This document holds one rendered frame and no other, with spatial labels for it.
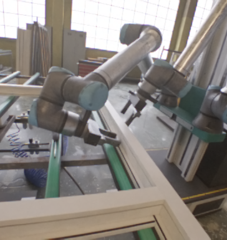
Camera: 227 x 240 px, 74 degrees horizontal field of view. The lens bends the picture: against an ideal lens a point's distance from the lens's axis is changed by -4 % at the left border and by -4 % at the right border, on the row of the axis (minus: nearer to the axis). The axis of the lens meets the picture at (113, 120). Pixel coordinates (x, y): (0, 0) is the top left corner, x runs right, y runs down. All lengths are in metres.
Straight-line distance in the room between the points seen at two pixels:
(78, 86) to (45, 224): 0.34
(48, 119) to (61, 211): 0.30
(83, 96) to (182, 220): 0.39
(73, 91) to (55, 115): 0.12
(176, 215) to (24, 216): 0.31
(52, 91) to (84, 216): 0.38
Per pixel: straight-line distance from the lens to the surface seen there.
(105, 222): 0.42
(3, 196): 0.95
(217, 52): 1.42
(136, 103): 0.77
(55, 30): 7.59
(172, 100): 1.42
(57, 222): 0.39
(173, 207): 0.43
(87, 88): 0.46
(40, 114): 0.56
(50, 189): 0.50
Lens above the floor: 1.24
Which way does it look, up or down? 23 degrees down
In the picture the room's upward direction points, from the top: 9 degrees clockwise
